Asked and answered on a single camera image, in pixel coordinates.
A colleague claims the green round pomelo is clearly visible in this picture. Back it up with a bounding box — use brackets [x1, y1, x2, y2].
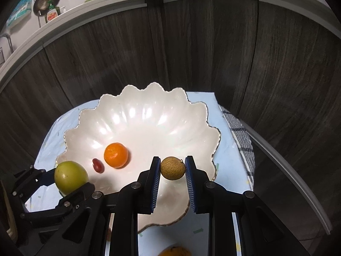
[54, 161, 88, 196]

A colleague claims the brown longan fruit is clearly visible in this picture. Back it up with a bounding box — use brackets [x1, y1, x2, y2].
[160, 157, 186, 180]

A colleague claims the white kitchen countertop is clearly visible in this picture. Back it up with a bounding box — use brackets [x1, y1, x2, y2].
[1, 0, 340, 89]

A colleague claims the red grape in bowl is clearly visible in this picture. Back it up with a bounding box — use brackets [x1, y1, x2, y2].
[92, 158, 105, 173]

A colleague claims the light blue tablecloth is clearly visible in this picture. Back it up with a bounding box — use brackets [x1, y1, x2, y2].
[25, 92, 252, 255]

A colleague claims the small mandarin in bowl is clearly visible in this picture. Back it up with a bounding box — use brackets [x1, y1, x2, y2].
[103, 143, 129, 169]

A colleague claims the white scalloped ceramic bowl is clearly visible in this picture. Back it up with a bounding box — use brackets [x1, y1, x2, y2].
[55, 82, 222, 234]

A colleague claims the yellow mango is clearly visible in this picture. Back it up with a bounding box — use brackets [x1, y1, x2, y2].
[158, 246, 192, 256]

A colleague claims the checkered dish towel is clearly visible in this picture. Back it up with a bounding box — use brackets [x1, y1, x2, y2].
[220, 106, 256, 191]

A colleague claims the green dish soap bottle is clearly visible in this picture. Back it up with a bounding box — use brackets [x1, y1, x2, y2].
[45, 1, 61, 23]

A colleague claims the blue wet wipes pack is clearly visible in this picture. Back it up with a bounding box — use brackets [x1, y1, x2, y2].
[6, 0, 32, 28]

